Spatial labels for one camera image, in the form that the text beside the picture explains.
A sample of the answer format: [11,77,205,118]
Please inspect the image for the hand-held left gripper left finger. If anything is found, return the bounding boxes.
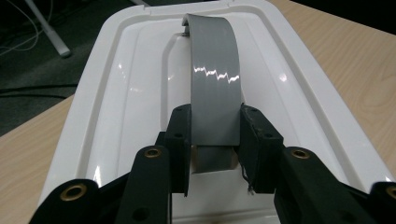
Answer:
[163,104,192,198]

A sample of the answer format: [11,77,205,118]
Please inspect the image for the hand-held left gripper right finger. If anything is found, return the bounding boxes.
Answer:
[237,104,285,196]

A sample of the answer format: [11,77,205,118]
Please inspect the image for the grey lidded storage box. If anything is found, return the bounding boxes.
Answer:
[36,0,396,224]

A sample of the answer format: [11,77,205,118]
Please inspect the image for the black floor cables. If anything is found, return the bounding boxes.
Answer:
[0,83,78,100]

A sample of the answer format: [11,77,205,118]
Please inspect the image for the white metal desk frame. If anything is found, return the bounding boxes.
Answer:
[23,0,73,59]

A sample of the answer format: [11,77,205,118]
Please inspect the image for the white floor cables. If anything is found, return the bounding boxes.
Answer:
[0,0,54,58]

